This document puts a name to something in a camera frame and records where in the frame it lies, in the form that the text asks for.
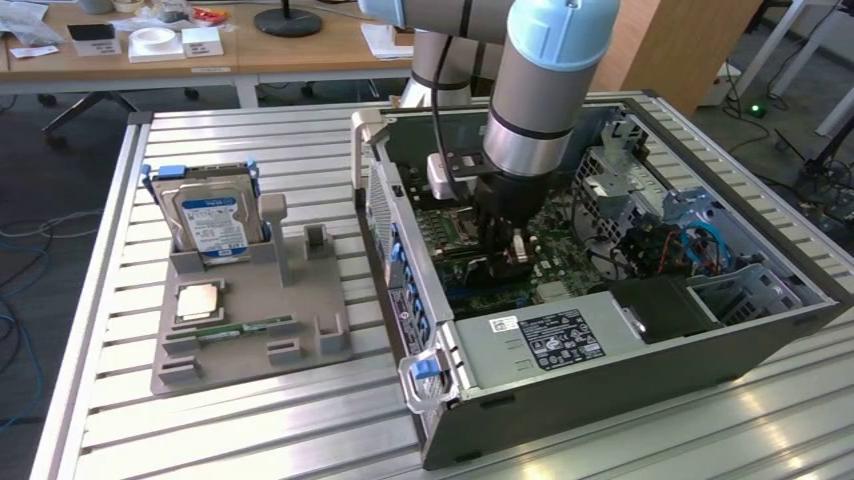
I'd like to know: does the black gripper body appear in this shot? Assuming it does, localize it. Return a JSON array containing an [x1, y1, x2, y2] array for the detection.
[[473, 172, 559, 231]]

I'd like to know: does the CPU socket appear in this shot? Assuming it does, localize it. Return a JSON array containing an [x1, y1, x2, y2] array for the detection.
[[449, 205, 489, 247]]

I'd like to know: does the green motherboard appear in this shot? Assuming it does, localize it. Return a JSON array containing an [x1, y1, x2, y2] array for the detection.
[[399, 167, 619, 321]]

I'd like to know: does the perforated metal disk bay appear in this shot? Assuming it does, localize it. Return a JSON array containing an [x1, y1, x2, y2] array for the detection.
[[569, 107, 675, 239]]

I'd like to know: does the grey power supply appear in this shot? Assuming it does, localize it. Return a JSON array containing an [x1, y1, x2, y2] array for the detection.
[[436, 289, 652, 396]]

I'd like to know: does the white paper stack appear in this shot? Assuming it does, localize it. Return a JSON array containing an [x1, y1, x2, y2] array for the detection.
[[359, 22, 416, 62]]

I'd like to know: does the wooden cabinet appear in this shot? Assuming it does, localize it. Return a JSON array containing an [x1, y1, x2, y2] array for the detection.
[[585, 0, 766, 117]]

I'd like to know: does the blue case latch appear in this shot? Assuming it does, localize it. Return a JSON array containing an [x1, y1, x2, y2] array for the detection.
[[412, 357, 447, 384]]

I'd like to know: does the white box with red button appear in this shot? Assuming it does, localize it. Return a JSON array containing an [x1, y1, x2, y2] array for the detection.
[[704, 62, 743, 109]]

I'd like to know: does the open grey PC case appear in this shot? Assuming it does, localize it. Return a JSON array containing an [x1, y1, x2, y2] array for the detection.
[[349, 94, 843, 472]]

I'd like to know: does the grey parts rack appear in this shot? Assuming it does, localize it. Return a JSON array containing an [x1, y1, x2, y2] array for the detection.
[[149, 193, 355, 399]]

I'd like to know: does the hard disk with blue rails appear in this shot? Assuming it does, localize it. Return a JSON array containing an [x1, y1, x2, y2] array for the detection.
[[138, 160, 263, 266]]

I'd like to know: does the black lamp base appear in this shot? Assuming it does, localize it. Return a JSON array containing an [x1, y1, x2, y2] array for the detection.
[[252, 0, 327, 38]]

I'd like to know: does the green RAM stick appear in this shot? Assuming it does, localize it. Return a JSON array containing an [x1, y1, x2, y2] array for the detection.
[[190, 316, 295, 342]]

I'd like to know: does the silver CPU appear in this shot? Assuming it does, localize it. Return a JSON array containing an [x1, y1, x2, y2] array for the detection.
[[173, 285, 220, 321]]

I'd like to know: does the white cube box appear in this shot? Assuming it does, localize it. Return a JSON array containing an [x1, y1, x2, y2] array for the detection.
[[180, 26, 227, 59]]

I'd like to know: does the white flat box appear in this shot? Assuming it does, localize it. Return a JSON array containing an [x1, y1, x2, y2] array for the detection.
[[125, 38, 188, 65]]

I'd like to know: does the white tape roll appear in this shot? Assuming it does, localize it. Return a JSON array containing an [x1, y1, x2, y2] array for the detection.
[[130, 27, 173, 49]]

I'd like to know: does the black chair base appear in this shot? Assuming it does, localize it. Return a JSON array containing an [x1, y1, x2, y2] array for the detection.
[[36, 88, 201, 147]]

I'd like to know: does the black and white box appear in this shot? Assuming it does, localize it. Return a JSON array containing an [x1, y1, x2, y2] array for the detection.
[[65, 23, 124, 58]]

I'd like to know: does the red and white card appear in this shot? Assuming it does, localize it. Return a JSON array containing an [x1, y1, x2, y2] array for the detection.
[[8, 44, 61, 60]]

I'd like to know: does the clear plastic bag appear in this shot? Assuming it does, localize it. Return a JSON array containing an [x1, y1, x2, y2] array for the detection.
[[0, 0, 66, 46]]

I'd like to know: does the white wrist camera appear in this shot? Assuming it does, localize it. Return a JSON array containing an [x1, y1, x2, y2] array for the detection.
[[424, 151, 499, 202]]

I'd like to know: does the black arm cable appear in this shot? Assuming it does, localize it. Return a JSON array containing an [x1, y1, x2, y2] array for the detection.
[[429, 32, 468, 204]]

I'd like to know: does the silver drive bracket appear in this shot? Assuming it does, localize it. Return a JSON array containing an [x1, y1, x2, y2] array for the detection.
[[660, 185, 720, 236]]

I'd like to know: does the blue wire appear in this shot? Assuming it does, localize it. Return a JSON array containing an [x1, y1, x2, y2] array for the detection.
[[683, 219, 735, 276]]

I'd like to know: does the white desk frame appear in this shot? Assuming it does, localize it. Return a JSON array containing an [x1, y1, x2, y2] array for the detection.
[[726, 0, 854, 137]]

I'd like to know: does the blue floor cable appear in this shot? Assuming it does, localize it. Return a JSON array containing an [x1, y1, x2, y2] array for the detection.
[[0, 234, 53, 432]]

